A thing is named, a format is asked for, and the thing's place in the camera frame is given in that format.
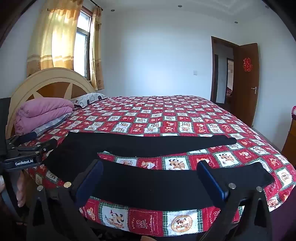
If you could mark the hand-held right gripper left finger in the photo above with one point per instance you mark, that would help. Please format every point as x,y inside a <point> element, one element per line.
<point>91,183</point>

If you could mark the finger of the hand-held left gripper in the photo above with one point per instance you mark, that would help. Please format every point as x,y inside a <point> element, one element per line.
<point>47,144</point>
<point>26,138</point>

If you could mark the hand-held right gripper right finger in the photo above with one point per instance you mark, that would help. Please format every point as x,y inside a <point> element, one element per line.
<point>211,180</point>

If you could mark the black pants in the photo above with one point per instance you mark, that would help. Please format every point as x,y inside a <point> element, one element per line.
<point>150,143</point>

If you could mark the person's left hand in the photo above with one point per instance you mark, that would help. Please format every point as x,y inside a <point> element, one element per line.
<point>21,190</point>

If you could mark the grey folded blanket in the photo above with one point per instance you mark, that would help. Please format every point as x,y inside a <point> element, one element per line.
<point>52,124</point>

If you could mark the pink folded blanket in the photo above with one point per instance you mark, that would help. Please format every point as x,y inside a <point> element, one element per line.
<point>41,109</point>

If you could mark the white patterned pillow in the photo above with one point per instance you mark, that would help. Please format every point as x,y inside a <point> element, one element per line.
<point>89,98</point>

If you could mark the cream wooden headboard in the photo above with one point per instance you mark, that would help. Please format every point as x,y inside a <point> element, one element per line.
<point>46,77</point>

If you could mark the red checkered printed blanket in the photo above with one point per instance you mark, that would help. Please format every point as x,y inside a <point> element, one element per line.
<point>161,115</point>

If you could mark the wooden cabinet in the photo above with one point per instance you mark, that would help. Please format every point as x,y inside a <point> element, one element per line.
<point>290,141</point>

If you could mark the brown wooden door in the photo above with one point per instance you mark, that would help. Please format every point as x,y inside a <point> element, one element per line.
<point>246,92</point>

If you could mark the window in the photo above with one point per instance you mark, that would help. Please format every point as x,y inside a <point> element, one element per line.
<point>82,46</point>

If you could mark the narrow yellow curtain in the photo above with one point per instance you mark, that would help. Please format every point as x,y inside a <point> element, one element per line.
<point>96,51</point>

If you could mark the wide yellow curtain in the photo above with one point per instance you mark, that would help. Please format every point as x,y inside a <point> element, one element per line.
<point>53,34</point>

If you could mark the red patterned bundle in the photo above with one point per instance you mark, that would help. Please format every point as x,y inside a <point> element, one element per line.
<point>294,112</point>

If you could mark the red paper door decoration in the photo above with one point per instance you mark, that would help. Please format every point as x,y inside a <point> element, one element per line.
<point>247,64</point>

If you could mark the black curtain rod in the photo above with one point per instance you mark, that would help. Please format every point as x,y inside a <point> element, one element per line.
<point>96,4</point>

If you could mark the brown door frame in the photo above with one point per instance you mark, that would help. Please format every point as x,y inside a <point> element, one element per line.
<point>214,69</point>

